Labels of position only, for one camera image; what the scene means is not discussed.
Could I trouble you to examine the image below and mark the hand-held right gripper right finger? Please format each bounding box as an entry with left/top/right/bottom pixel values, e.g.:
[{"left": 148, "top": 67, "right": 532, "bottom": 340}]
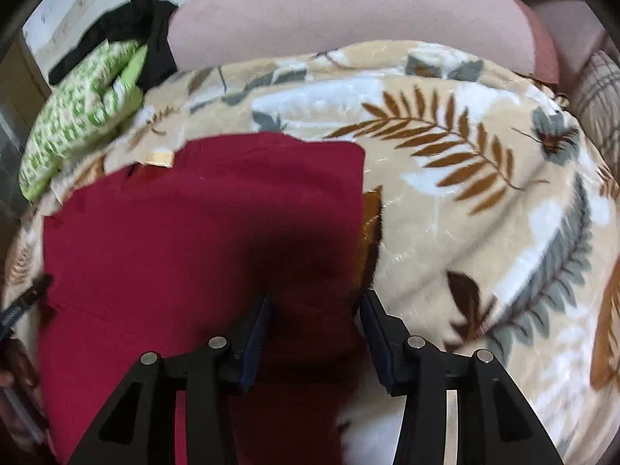
[{"left": 361, "top": 289, "right": 565, "bottom": 465}]

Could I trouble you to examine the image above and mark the pink quilted cushion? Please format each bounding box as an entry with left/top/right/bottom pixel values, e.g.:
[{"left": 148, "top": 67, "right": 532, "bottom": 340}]
[{"left": 167, "top": 0, "right": 560, "bottom": 85}]

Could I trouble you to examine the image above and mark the beige striped quilt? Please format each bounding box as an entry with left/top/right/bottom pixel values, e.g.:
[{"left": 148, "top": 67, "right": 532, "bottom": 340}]
[{"left": 567, "top": 48, "right": 620, "bottom": 156}]

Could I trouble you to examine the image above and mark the green patterned pillow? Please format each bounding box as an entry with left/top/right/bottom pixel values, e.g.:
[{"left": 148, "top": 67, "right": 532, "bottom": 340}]
[{"left": 18, "top": 39, "right": 148, "bottom": 202}]

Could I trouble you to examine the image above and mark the dark red fleece garment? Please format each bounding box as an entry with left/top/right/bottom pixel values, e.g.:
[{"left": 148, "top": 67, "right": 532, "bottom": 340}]
[{"left": 38, "top": 131, "right": 366, "bottom": 465}]

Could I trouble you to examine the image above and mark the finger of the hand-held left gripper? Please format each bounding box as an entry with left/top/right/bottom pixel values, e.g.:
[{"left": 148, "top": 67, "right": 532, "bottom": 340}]
[{"left": 23, "top": 274, "right": 54, "bottom": 307}]

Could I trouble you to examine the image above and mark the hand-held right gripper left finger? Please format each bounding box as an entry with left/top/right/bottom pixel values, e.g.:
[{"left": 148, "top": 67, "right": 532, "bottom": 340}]
[{"left": 68, "top": 293, "right": 273, "bottom": 465}]

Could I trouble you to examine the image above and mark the beige leaf print blanket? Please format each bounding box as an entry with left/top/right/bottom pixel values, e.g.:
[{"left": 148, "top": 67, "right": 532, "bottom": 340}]
[{"left": 0, "top": 41, "right": 620, "bottom": 465}]

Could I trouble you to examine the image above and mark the pink and maroon sofa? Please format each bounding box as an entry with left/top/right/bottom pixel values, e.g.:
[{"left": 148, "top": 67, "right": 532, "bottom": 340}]
[{"left": 528, "top": 0, "right": 612, "bottom": 93}]

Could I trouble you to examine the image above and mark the black cloth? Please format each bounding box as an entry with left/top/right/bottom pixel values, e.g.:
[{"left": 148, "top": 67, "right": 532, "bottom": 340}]
[{"left": 47, "top": 0, "right": 179, "bottom": 92}]

